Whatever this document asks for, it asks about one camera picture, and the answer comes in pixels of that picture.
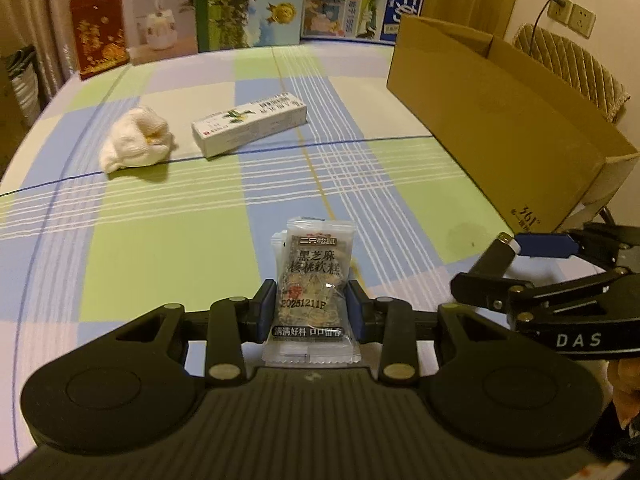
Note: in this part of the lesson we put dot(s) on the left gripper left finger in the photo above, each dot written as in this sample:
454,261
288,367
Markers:
232,322

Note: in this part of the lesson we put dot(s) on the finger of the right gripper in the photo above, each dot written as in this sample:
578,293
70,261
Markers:
550,245
485,285

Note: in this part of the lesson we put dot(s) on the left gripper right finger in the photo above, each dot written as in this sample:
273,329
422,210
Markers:
388,321

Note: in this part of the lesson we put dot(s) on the sesame walnut snack packet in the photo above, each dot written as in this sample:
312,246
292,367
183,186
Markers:
310,324

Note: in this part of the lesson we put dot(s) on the white long ointment box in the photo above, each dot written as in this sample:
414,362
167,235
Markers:
225,131

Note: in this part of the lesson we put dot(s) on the white knitted cloth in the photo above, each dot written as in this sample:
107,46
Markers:
138,138

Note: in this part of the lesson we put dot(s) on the person right hand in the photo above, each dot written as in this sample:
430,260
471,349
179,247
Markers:
624,376

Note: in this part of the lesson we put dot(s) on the brown cardboard box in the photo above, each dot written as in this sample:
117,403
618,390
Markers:
540,152

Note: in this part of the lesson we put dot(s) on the checkered bed sheet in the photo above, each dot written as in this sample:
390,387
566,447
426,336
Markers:
83,251

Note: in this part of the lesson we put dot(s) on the quilted brown chair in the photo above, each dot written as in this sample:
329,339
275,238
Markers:
576,66

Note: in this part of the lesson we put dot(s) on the green blue milk carton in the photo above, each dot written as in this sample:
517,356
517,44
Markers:
240,24

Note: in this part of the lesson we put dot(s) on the white humidifier box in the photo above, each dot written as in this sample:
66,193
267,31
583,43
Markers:
159,29

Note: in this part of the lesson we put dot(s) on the red gift box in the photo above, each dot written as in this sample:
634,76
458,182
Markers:
99,36

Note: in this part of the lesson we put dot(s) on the beige curtain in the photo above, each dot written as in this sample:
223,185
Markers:
47,25

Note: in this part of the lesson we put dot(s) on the wall power socket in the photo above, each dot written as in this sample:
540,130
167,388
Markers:
572,15

